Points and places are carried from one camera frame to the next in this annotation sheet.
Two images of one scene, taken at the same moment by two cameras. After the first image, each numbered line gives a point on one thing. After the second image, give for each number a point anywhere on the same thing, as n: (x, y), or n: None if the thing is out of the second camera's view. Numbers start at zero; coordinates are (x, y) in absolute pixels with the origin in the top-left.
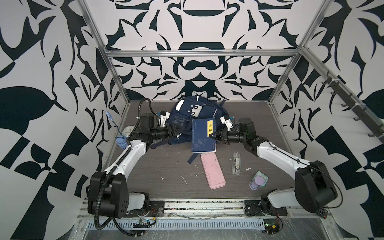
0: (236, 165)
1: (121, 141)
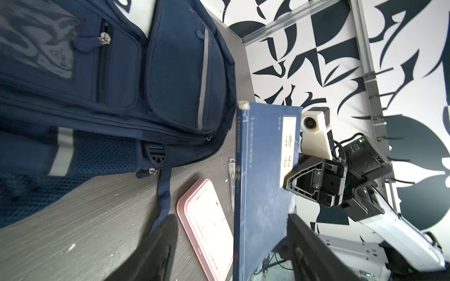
0: (231, 167)
1: None
